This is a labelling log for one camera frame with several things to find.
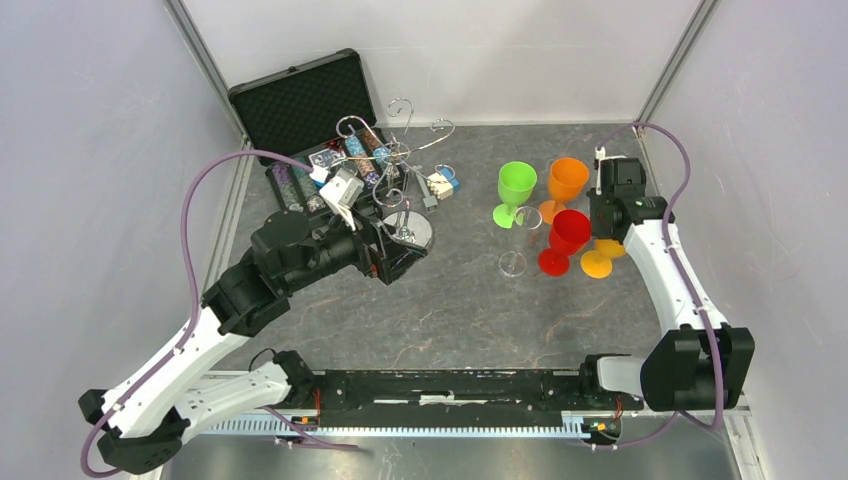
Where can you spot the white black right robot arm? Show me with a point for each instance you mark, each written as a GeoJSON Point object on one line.
{"type": "Point", "coordinates": [701, 361]}

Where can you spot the grey white blue brick toy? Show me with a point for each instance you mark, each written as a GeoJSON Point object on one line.
{"type": "Point", "coordinates": [437, 186]}

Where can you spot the orange plastic wine glass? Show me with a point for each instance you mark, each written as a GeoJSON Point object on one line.
{"type": "Point", "coordinates": [566, 180]}

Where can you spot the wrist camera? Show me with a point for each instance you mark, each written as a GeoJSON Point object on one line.
{"type": "Point", "coordinates": [339, 191]}
{"type": "Point", "coordinates": [600, 159]}

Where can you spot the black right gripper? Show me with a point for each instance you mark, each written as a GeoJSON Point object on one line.
{"type": "Point", "coordinates": [599, 231]}

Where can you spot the chrome wire glass rack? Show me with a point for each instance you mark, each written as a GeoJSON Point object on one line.
{"type": "Point", "coordinates": [390, 190]}

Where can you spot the red plastic wine glass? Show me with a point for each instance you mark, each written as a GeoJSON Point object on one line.
{"type": "Point", "coordinates": [570, 232]}

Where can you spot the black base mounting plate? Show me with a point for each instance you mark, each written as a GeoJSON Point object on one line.
{"type": "Point", "coordinates": [452, 398]}

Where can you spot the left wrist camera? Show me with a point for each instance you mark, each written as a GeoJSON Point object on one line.
{"type": "Point", "coordinates": [339, 191]}

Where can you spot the yellow plastic wine glass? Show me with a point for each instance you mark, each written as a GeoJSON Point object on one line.
{"type": "Point", "coordinates": [597, 263]}

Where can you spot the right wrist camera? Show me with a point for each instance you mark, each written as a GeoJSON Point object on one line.
{"type": "Point", "coordinates": [600, 159]}

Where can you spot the slotted cable duct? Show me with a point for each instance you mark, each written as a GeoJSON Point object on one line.
{"type": "Point", "coordinates": [266, 424]}

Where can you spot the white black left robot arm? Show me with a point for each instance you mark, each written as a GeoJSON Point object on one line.
{"type": "Point", "coordinates": [143, 422]}

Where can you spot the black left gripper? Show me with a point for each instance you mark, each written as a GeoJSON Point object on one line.
{"type": "Point", "coordinates": [392, 258]}

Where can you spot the green plastic wine glass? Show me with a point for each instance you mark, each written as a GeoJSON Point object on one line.
{"type": "Point", "coordinates": [516, 181]}

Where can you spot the black poker chip case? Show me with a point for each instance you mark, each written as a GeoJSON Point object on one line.
{"type": "Point", "coordinates": [294, 113]}

